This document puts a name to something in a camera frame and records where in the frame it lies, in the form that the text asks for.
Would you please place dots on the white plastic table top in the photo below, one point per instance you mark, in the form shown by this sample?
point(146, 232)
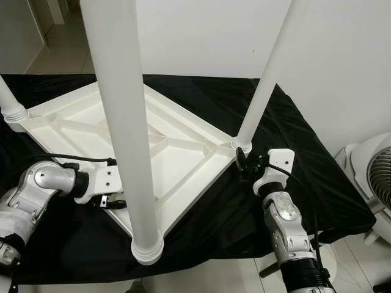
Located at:
point(183, 152)

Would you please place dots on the white plastic table leg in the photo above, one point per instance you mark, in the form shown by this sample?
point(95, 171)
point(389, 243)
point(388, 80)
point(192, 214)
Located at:
point(122, 122)
point(269, 67)
point(11, 101)

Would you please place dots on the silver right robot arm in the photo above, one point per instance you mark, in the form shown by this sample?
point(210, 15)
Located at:
point(287, 226)

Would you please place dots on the black tablecloth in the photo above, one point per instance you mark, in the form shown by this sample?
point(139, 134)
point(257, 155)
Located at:
point(305, 201)

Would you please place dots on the grey robot foot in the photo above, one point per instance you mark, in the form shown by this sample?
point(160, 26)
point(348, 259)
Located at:
point(137, 287)

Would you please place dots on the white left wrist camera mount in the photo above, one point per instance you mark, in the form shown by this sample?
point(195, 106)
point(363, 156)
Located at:
point(105, 182)

